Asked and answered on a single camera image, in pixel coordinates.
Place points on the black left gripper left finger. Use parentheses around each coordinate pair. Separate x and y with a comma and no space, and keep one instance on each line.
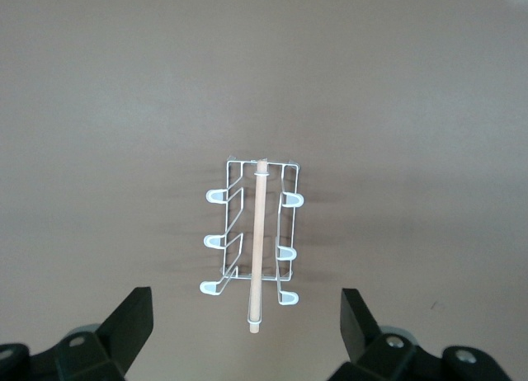
(119,331)

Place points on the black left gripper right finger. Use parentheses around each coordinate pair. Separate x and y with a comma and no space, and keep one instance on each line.
(363,335)

